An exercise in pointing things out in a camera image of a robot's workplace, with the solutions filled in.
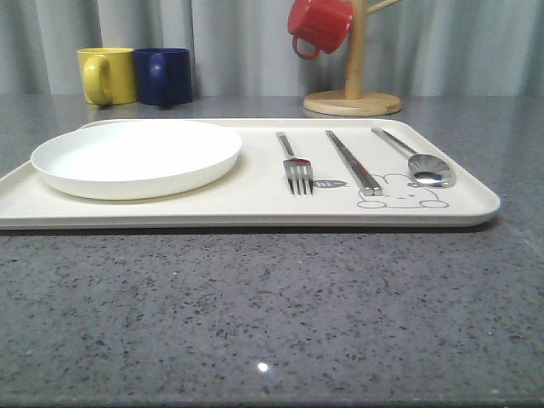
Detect wooden mug tree stand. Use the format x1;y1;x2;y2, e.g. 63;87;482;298
303;1;402;116

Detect cream rabbit serving tray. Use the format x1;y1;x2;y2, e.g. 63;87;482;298
1;118;501;230

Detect silver chopstick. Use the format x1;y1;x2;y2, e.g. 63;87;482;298
326;129;374;196
333;144;383;197

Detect silver spoon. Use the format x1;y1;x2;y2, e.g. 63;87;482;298
371;127;456;188

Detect dark blue mug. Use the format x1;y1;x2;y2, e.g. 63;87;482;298
133;48;193;106

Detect silver fork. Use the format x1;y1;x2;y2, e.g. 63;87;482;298
276;132;314;196

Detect red mug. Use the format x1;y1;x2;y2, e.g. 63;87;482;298
287;0;354;60

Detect white round plate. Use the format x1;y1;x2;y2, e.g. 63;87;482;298
31;119;242;200

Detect yellow mug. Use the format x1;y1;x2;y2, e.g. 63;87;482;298
77;48;137;105

